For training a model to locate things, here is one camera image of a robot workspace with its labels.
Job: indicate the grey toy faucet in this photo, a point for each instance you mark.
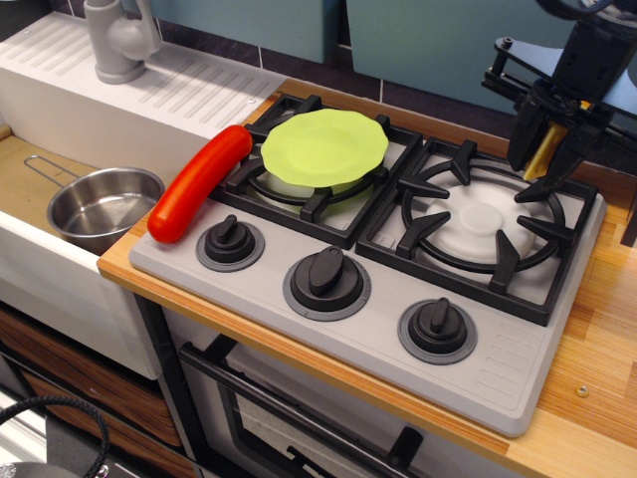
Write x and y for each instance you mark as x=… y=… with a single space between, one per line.
x=121 y=45

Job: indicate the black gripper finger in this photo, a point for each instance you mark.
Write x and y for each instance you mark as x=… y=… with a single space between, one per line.
x=528 y=130
x=575 y=147

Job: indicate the yellow cheese wedge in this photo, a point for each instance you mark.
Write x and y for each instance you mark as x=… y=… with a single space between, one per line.
x=538 y=165

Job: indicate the wooden drawer fronts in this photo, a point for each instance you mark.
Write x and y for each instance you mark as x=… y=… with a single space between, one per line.
x=141 y=428

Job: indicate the oven door with black handle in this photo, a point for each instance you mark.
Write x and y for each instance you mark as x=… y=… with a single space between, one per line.
x=281 y=422

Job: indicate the black right burner grate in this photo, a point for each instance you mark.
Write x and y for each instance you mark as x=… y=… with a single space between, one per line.
x=465 y=222

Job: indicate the black left burner grate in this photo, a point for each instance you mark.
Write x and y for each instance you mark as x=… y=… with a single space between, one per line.
x=305 y=216

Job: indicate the white sink unit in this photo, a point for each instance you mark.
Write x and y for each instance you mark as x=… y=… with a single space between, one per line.
x=57 y=116

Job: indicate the black middle stove knob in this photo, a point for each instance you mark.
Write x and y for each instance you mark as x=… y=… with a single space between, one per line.
x=327 y=286

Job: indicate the black burner grate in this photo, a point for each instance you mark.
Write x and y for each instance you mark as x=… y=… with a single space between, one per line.
x=305 y=216
x=465 y=222

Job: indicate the black stove knob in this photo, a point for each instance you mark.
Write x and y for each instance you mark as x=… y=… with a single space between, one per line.
x=327 y=286
x=437 y=332
x=230 y=245

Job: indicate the teal right wall cabinet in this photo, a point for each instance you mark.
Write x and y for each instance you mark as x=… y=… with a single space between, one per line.
x=431 y=56

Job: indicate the black right stove knob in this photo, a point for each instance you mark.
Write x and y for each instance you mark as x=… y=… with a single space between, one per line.
x=437 y=332

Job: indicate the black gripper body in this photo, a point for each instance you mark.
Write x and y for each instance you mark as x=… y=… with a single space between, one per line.
x=592 y=66

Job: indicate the grey toy stove top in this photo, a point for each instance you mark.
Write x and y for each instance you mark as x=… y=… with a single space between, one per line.
x=497 y=385

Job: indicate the light green plate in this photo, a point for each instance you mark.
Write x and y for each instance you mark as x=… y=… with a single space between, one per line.
x=324 y=148

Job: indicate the small steel pot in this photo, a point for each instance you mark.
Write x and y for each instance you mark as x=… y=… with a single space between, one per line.
x=93 y=211

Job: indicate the black left stove knob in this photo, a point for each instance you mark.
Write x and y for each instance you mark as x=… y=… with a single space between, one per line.
x=230 y=245

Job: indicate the red toy sausage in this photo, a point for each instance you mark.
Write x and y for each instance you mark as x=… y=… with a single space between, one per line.
x=176 y=208

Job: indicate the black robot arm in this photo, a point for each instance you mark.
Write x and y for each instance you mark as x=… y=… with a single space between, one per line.
x=566 y=98

